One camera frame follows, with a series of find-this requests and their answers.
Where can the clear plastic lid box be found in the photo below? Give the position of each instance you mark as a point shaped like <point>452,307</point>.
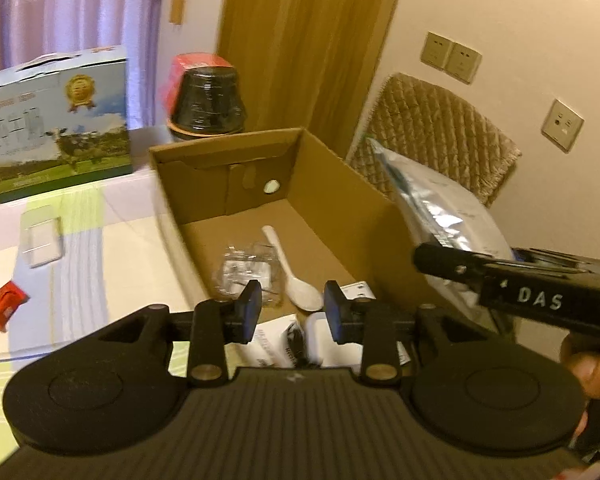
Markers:
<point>41,236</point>

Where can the brown cardboard box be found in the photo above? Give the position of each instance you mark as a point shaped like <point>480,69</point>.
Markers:
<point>216,193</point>

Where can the double wall socket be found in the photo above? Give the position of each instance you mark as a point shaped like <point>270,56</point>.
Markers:
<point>457,60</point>

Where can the checked tablecloth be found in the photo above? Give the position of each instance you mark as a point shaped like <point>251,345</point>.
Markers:
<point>114,263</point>

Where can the white plastic spoon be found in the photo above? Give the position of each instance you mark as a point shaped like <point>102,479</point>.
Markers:
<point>302,294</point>

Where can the black red wrapped container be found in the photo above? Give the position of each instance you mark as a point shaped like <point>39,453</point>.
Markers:
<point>201,97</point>

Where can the person's right hand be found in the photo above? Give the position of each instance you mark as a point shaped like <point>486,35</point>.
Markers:
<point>577,355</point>

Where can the white ointment box green bird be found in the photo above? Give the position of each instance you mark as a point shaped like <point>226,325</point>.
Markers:
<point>269,346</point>

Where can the red candy packet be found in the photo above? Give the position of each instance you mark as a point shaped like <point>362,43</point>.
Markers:
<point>11,298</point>

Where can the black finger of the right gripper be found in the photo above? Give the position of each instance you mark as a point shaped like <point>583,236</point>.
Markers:
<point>468,268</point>

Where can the quilted brown chair cushion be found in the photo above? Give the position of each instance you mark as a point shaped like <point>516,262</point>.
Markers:
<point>440,130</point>

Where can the single wall socket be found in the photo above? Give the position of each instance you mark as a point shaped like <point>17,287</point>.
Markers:
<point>562,125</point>

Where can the clear plastic bag with hook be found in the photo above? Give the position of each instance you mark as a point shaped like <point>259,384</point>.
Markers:
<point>256,262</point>

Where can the blue milk carton box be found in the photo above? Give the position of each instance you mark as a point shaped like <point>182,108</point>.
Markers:
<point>63,122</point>

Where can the green white medicine box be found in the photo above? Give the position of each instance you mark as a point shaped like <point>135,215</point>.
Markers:
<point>358,293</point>

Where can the white grey small case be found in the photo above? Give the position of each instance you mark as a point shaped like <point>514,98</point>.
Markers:
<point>323,351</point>

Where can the purple curtain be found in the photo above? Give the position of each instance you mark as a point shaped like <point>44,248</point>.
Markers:
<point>30,28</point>

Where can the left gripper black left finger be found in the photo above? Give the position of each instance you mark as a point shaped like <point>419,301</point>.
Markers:
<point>225,324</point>

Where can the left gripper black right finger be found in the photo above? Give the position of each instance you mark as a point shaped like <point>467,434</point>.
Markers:
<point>367,322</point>

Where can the silver foil pouch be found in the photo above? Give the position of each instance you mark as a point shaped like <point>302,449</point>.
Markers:
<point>438,209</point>

